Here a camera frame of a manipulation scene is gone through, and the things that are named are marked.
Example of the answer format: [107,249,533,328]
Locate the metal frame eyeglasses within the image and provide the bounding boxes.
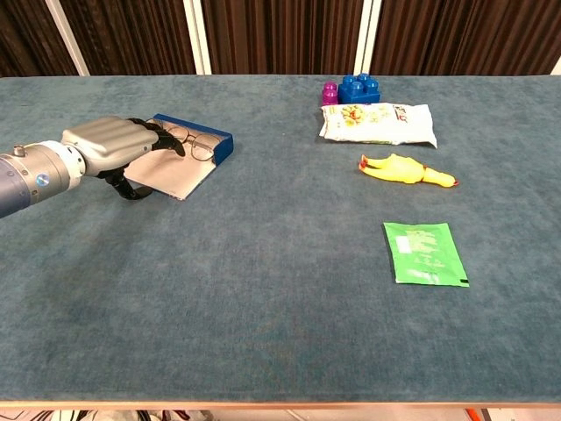
[160,125,222,162]

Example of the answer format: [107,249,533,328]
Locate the green foil packet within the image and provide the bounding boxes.
[382,221,471,289]

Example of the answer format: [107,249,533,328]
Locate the blue glasses case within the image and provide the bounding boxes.
[124,113,235,202]

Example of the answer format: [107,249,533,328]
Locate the teal fabric table cover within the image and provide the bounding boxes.
[0,74,561,404]

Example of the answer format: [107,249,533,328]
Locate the blue toy building brick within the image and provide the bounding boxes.
[337,73,382,105]

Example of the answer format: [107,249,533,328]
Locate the purple toy building brick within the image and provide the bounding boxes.
[321,81,341,107]

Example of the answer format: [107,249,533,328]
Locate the yellow rubber chicken toy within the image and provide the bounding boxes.
[359,153,460,189]

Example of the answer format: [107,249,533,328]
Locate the dark brown pleated curtain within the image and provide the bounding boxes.
[0,0,561,78]

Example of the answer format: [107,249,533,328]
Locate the white snack bag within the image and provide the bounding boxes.
[318,102,438,149]

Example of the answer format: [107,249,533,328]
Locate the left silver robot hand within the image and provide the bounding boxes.
[60,115,187,202]

